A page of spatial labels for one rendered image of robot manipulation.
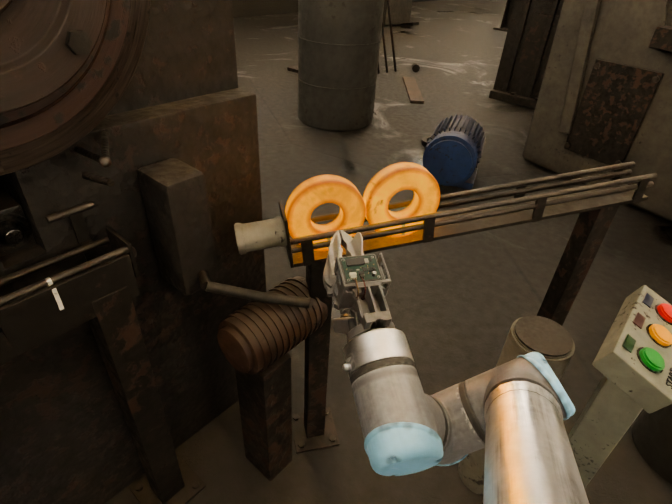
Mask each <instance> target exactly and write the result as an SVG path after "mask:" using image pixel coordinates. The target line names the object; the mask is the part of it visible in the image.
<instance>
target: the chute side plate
mask: <svg viewBox="0 0 672 504"><path fill-rule="evenodd" d="M125 286H128V288H129V291H130V295H131V298H132V299H133V298H135V297H137V296H139V295H140V293H139V289H138V285H137V282H136V278H135V274H134V271H133V267H132V263H131V259H130V256H129V254H126V255H123V256H121V257H119V258H116V259H114V260H112V261H109V262H107V263H105V264H102V265H100V266H97V267H95V268H93V269H90V270H88V271H86V272H83V273H81V274H79V275H76V276H74V277H72V278H69V279H67V280H65V281H62V282H60V283H58V284H55V285H53V286H51V287H48V288H46V289H44V290H41V291H39V292H37V293H34V294H32V295H30V296H27V297H25V298H23V299H20V300H18V301H16V302H13V303H11V304H9V305H6V306H4V307H1V308H0V328H1V329H2V331H3V333H4V334H3V333H2V331H1V330H0V366H2V365H3V364H5V363H7V362H8V361H10V360H12V359H14V358H15V357H17V356H19V355H21V354H23V353H25V352H27V351H29V350H31V349H33V348H35V347H37V346H39V345H41V344H43V343H45V342H47V341H49V340H51V339H53V338H55V337H57V336H59V335H61V334H63V333H65V332H67V331H69V330H71V329H73V328H75V327H77V326H79V325H81V324H83V323H85V322H87V321H89V320H91V319H93V318H95V317H97V316H96V313H95V310H94V308H93V305H92V302H93V301H95V300H97V299H99V298H101V297H103V296H106V295H108V294H110V293H112V292H114V291H116V290H118V289H120V288H122V287H125ZM54 288H56V289H57V292H58V294H59V296H60V299H61V301H62V304H63V306H64V309H62V310H60V309H59V307H58V304H57V302H56V299H55V297H54V295H53V292H52V289H54Z"/></svg>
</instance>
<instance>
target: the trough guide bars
mask: <svg viewBox="0 0 672 504"><path fill-rule="evenodd" d="M634 166H635V162H634V161H632V162H626V163H620V164H614V165H608V166H603V167H597V168H591V169H585V170H580V171H574V172H568V173H562V174H557V175H551V176H545V177H539V178H534V179H528V180H522V181H516V182H511V183H505V184H499V185H493V186H488V187H482V188H476V189H470V190H464V191H459V192H453V193H447V194H441V195H440V200H446V199H452V198H457V197H463V196H469V195H474V194H480V193H486V192H491V191H497V190H503V189H509V188H514V187H516V190H510V191H504V192H499V193H493V194H487V195H482V196H476V197H470V198H465V199H459V200H453V201H448V202H442V203H439V206H438V209H441V208H446V207H452V206H457V205H463V204H469V203H474V202H480V201H485V200H491V199H496V198H502V197H508V196H513V195H514V198H513V199H507V200H502V201H496V202H491V203H485V204H480V205H474V206H469V207H463V208H457V209H452V210H446V211H441V212H435V213H430V214H424V215H419V216H413V217H408V218H402V219H396V220H391V221H385V222H380V223H374V224H369V225H363V226H358V227H352V228H346V229H341V230H343V231H344V232H346V233H347V234H354V233H357V232H365V231H371V230H376V229H381V228H387V227H392V226H398V225H403V224H409V223H414V222H420V221H424V223H421V224H416V225H410V226H405V227H399V228H394V229H388V230H383V231H377V232H372V233H367V234H362V237H363V240H368V239H373V238H379V237H384V236H389V235H395V234H400V233H406V232H411V231H416V230H422V229H423V236H422V239H423V243H427V242H432V241H433V238H434V227H438V226H443V225H449V224H454V223H459V222H465V221H470V220H476V219H481V218H486V217H492V216H497V215H502V214H508V213H513V212H519V211H524V210H529V209H534V210H533V214H532V222H537V221H541V220H542V216H543V212H544V209H545V206H551V205H556V204H562V203H567V202H572V201H578V200H583V199H588V198H594V197H599V196H605V195H610V194H615V193H621V192H626V191H631V190H635V192H634V194H633V197H632V200H633V201H632V203H636V202H641V200H642V197H643V195H644V192H645V190H646V188H648V187H653V186H654V182H653V181H650V182H649V180H650V179H655V178H657V176H658V175H657V173H652V174H646V175H641V176H635V177H629V178H624V179H620V178H621V176H625V175H630V174H632V170H631V169H629V170H623V169H624V168H628V167H634ZM611 170H613V172H612V173H606V174H600V175H595V176H589V177H584V178H578V179H572V180H567V181H561V182H555V183H550V184H544V185H538V186H533V187H527V188H526V186H527V185H531V184H537V183H543V182H548V181H554V180H560V179H565V178H571V177H577V176H582V175H588V174H594V173H600V172H605V171H611ZM608 178H611V179H610V181H607V182H602V183H596V184H591V185H585V186H579V187H574V188H568V189H563V190H557V191H552V192H546V193H541V194H535V195H530V196H524V195H525V193H530V192H536V191H541V190H547V189H552V188H558V187H563V186H569V185H575V184H580V183H586V182H591V181H597V180H603V179H608ZM633 182H638V184H634V185H628V186H623V187H617V188H612V189H606V190H601V191H595V192H590V193H584V194H579V195H574V196H568V197H563V198H557V199H552V200H547V198H551V197H557V196H562V195H568V194H573V193H579V192H584V191H589V190H595V189H600V188H606V187H611V186H617V185H622V184H628V183H633ZM535 200H536V202H535V203H530V204H525V205H519V206H514V207H508V208H503V209H497V210H492V211H486V212H481V213H476V214H470V215H465V216H459V217H454V218H448V219H443V220H437V221H435V219H436V218H442V217H447V216H453V215H458V214H464V213H469V212H475V211H480V210H485V209H491V208H496V207H502V206H507V205H513V204H518V203H524V202H529V201H535ZM411 202H412V200H407V201H401V202H395V203H390V204H388V210H389V209H395V208H401V207H406V206H409V205H410V203H411ZM338 215H339V212H338V213H332V214H326V215H320V216H315V217H311V221H312V222H314V223H315V222H321V221H327V220H332V219H336V218H337V216H338ZM336 231H337V230H335V231H330V232H324V233H319V234H313V235H308V236H302V237H297V238H291V239H290V242H291V245H294V244H299V243H301V246H296V247H291V249H292V254H293V253H298V252H302V258H303V264H304V266H307V265H312V264H315V260H314V249H320V248H325V247H330V243H331V240H328V241H323V242H318V243H313V241H316V240H321V239H327V238H332V237H333V236H334V234H335V233H336Z"/></svg>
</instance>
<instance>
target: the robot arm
mask: <svg viewBox="0 0 672 504"><path fill-rule="evenodd" d="M341 245H342V246H343V247H344V248H345V250H346V256H347V257H342V252H343V249H342V248H341ZM382 263H383V266H384V269H385V272H386V277H385V276H384V273H383V270H382V267H381V265H382ZM323 284H324V287H325V289H326V291H327V297H332V299H333V302H334V306H333V307H334V308H335V309H337V310H339V311H340V314H343V315H341V316H340V318H334V319H333V320H332V322H333V328H334V332H335V333H342V334H345V335H347V336H346V338H347V342H348V343H347V344H346V345H345V346H344V349H343V352H344V357H345V361H346V363H345V364H343V370H344V371H348V372H349V378H350V382H351V387H352V391H353V395H354V400H355V404H356V408H357V412H358V416H359V421H360V425H361V429H362V433H363V437H364V449H365V452H366V454H367V455H368V457H369V461H370V464H371V467H372V469H373V470H374V471H375V472H376V473H378V474H380V475H383V476H392V475H395V476H402V475H408V474H413V473H417V472H420V471H423V470H426V469H429V468H431V467H433V466H435V465H436V466H449V465H453V464H456V463H458V462H460V461H462V460H463V459H464V458H465V457H466V456H467V455H468V454H469V453H472V452H475V451H478V450H480V449H483V448H485V465H484V495H483V504H589V501H588V498H587V495H586V492H585V489H584V486H583V482H582V479H581V476H580V473H579V470H578V467H577V464H576V461H575V457H574V454H573V451H572V448H571V445H570V442H569V439H568V435H567V432H566V429H565V426H564V423H563V420H567V419H569V418H570V416H572V415H574V414H575V407H574V405H573V403H572V402H571V400H570V398H569V397H568V395H567V393H566V392H565V390H564V388H563V387H562V385H561V383H560V382H559V380H558V378H557V377H556V375H555V374H554V372H553V370H552V369H551V367H550V366H549V364H548V362H547V361H546V359H545V358H544V356H543V355H542V354H541V353H539V352H531V353H528V354H525V355H519V356H517V358H516V359H514V360H511V361H509V362H507V363H504V364H502V365H500V366H497V367H495V368H493V369H490V370H488V371H486V372H484V373H481V374H479V375H477V376H474V377H472V378H470V379H467V380H465V381H463V382H460V383H458V384H455V385H453V386H451V387H449V388H446V389H444V390H442V391H439V392H437V393H435V394H433V395H428V394H425V393H424V391H423V388H422V385H421V382H420V379H419V376H418V373H417V370H416V367H415V364H414V360H413V357H412V354H411V351H410V348H409V345H408V342H407V339H406V336H405V334H404V333H403V332H402V331H401V330H398V329H395V325H394V323H393V322H391V320H392V318H391V314H390V311H389V308H388V305H387V302H386V299H385V296H386V294H387V291H388V289H389V286H390V284H391V278H390V275H389V272H388V269H387V266H386V263H385V261H384V258H383V255H382V253H380V254H379V257H378V260H377V258H376V255H375V254H368V255H365V254H364V251H363V237H362V234H361V233H360V232H357V233H356V235H355V236H354V238H352V237H351V236H350V235H349V234H347V233H346V232H344V231H343V230H337V231H336V233H335V234H334V236H333V237H332V240H331V243H330V247H329V251H328V255H327V260H326V264H325V268H324V272H323Z"/></svg>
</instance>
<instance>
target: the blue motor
mask: <svg viewBox="0 0 672 504"><path fill-rule="evenodd" d="M476 120H477V119H475V120H474V119H472V116H471V118H470V117H468V116H467V114H466V116H462V114H461V115H459V116H457V114H456V115H455V116H454V117H452V115H451V116H450V118H449V119H448V118H447V117H446V118H445V120H444V121H443V120H442V121H441V123H440V124H438V126H437V127H436V129H435V130H434V132H433V134H432V135H431V137H430V139H429V140H428V142H427V145H426V147H425V148H426V150H425V152H424V155H423V167H424V168H426V169H427V170H428V171H429V172H430V173H431V174H432V175H433V176H434V178H435V179H436V180H437V182H438V184H440V185H444V186H455V187H459V188H464V189H469V190H470V189H472V188H473V184H474V181H475V177H476V174H477V170H478V168H477V166H478V163H479V162H480V159H481V156H482V152H483V149H484V145H485V138H486V136H484V134H485V131H484V132H482V130H483V127H480V123H477V122H476Z"/></svg>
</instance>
